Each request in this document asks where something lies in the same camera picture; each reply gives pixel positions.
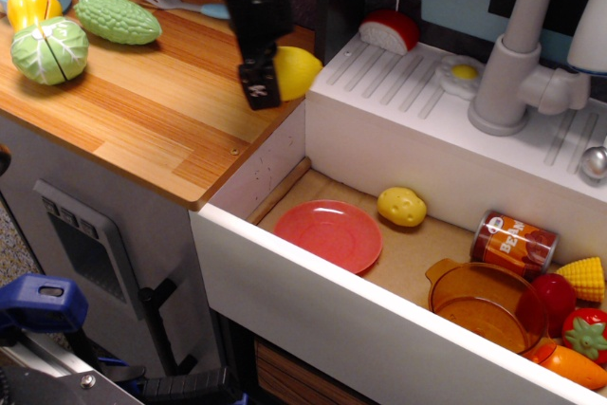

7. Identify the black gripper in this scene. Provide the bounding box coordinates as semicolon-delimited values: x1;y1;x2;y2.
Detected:
224;0;294;110

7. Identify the yellow toy lemon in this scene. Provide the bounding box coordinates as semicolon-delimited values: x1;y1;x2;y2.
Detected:
273;46;323;101

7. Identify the pink plastic plate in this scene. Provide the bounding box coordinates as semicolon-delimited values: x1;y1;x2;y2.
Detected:
274;199;383;274

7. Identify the grey and blue spatula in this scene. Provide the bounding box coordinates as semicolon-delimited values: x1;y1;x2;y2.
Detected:
144;0;230;21

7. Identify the green toy bitter gourd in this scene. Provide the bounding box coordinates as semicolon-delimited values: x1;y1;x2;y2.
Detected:
74;0;162;46

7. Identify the yellow toy potato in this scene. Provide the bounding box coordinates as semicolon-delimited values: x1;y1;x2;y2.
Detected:
377;187;427;228

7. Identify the toy fried egg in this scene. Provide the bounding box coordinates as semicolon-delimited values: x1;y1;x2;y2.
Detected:
434;55;485;101

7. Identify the green toy cabbage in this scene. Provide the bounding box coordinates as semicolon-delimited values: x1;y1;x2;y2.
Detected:
10;17;89;85

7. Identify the grey toy oven door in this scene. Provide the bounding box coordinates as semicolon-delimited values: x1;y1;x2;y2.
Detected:
33;179;197;376

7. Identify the yellow toy bell pepper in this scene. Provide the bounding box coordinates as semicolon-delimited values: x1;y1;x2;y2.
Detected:
7;0;63;32

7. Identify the grey toy faucet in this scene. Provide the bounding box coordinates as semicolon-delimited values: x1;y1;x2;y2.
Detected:
468;0;591;137

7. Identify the orange toy bean can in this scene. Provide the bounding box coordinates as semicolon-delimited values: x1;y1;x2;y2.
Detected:
470;210;560;282

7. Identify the blue clamp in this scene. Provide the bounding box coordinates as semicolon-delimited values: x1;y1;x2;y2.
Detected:
1;273;89;333

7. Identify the white bottle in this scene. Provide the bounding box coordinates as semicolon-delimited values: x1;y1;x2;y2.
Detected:
567;0;607;76

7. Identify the transparent orange toy pot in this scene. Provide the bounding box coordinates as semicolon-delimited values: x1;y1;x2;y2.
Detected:
426;259;548;357

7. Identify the silver round knob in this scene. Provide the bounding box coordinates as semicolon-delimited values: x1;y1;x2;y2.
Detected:
580;146;606;182

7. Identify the red toy apple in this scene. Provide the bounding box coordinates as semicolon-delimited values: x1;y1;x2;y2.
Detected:
531;273;577;338

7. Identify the yellow toy corn piece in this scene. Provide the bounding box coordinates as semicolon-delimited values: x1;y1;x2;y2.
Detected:
556;257;606;303

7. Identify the orange toy carrot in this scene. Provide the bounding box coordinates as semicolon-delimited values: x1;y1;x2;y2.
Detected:
530;343;606;390

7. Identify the red toy tomato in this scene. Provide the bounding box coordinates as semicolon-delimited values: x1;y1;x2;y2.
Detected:
561;308;606;364

